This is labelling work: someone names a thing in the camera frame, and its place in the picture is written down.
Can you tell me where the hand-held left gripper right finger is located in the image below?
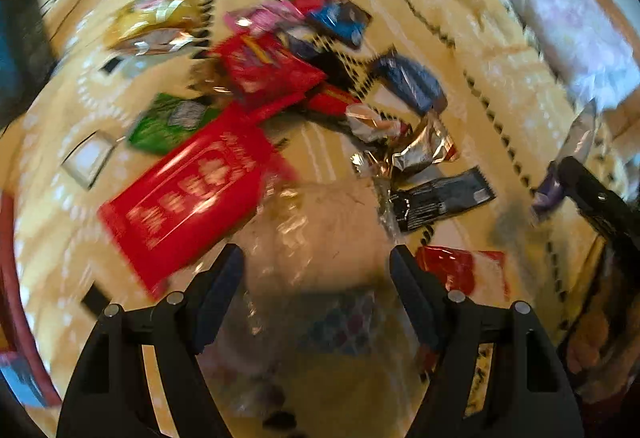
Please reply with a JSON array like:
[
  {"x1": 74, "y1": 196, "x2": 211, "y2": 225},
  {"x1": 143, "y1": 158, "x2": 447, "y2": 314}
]
[{"x1": 390, "y1": 244, "x2": 584, "y2": 438}]

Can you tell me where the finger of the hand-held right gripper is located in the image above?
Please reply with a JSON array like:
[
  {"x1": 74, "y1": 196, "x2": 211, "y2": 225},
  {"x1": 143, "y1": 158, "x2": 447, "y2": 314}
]
[{"x1": 556, "y1": 156, "x2": 632, "y2": 241}]

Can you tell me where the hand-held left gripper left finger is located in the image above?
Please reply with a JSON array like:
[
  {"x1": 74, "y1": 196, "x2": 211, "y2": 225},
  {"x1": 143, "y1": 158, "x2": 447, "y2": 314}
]
[{"x1": 55, "y1": 243, "x2": 246, "y2": 438}]

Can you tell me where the purple snack packet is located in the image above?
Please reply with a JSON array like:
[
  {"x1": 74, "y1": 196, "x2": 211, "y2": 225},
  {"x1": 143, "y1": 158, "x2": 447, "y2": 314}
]
[{"x1": 529, "y1": 100, "x2": 599, "y2": 221}]

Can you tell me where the clear plastic bread bag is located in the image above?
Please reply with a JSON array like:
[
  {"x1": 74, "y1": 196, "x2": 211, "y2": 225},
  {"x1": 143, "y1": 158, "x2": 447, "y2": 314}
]
[{"x1": 197, "y1": 177, "x2": 431, "y2": 424}]

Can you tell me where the person's right hand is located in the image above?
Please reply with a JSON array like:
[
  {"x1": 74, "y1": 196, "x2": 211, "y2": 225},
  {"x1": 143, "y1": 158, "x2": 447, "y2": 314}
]
[{"x1": 570, "y1": 303, "x2": 626, "y2": 385}]

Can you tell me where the white red snack packet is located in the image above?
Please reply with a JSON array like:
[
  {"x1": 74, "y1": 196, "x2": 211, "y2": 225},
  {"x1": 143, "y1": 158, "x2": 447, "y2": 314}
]
[{"x1": 414, "y1": 245, "x2": 511, "y2": 301}]

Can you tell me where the black snack packet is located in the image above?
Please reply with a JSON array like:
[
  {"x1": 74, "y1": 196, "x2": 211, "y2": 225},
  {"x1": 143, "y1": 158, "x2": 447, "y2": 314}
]
[{"x1": 387, "y1": 166, "x2": 497, "y2": 234}]

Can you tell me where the large red snack packet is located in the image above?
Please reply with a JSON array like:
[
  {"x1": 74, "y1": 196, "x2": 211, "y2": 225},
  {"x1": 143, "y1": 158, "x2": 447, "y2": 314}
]
[{"x1": 97, "y1": 104, "x2": 301, "y2": 297}]

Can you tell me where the silver foil snack packet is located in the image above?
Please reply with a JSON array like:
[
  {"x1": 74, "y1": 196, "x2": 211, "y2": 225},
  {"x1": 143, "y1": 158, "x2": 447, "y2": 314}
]
[{"x1": 350, "y1": 117, "x2": 461, "y2": 179}]

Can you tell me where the pink white foil packet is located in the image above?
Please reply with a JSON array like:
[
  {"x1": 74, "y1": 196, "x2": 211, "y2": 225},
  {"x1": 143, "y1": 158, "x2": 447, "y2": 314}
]
[{"x1": 344, "y1": 102, "x2": 411, "y2": 144}]

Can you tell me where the yellow patterned blanket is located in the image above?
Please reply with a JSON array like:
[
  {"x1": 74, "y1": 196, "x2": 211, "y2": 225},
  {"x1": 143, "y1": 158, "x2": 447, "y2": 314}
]
[{"x1": 15, "y1": 0, "x2": 636, "y2": 438}]

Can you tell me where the pink quilt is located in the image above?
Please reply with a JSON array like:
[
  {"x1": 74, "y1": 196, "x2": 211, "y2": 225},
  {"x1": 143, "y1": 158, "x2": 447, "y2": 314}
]
[{"x1": 400, "y1": 0, "x2": 640, "y2": 115}]

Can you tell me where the dark blue snack packet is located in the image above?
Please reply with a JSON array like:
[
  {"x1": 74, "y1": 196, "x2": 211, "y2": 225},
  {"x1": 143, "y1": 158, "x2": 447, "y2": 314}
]
[{"x1": 367, "y1": 53, "x2": 449, "y2": 115}]

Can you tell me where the narrow red snack packet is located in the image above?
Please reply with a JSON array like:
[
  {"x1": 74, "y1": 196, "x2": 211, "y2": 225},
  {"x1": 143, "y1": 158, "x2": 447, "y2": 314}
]
[{"x1": 304, "y1": 84, "x2": 361, "y2": 119}]

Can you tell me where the red yellow-print snack packet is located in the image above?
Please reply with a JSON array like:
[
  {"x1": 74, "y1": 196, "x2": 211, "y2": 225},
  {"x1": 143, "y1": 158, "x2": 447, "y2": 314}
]
[{"x1": 212, "y1": 32, "x2": 329, "y2": 106}]

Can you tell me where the crumpled silver foil packet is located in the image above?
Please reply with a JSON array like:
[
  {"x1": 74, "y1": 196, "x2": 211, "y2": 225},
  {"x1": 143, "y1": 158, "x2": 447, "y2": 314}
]
[{"x1": 119, "y1": 30, "x2": 199, "y2": 56}]

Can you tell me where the pink snack packet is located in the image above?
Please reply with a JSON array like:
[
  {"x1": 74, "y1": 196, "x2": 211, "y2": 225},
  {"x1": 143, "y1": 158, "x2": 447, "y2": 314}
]
[{"x1": 224, "y1": 2, "x2": 301, "y2": 36}]

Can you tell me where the yellow gold snack packet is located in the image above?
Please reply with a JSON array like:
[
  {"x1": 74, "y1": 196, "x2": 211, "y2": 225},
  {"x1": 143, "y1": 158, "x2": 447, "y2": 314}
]
[{"x1": 107, "y1": 0, "x2": 201, "y2": 49}]

